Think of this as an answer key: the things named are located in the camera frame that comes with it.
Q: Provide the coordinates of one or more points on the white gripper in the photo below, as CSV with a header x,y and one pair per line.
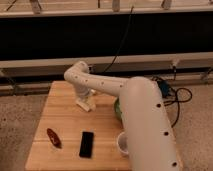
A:
x,y
85,94

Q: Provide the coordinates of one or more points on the white sponge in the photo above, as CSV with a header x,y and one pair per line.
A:
x,y
86,104

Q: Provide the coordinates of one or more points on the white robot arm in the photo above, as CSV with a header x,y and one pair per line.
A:
x,y
150,138

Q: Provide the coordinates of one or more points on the green ceramic bowl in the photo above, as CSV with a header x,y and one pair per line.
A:
x,y
117,110

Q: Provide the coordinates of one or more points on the wooden cutting board table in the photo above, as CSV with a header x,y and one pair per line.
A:
x,y
68,121

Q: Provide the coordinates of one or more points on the black rectangular phone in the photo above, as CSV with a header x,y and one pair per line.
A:
x,y
86,144

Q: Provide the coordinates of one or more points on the dark red chili pepper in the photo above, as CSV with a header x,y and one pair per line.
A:
x,y
54,138

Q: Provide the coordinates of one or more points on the white paper cup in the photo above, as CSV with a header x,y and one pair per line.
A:
x,y
121,143

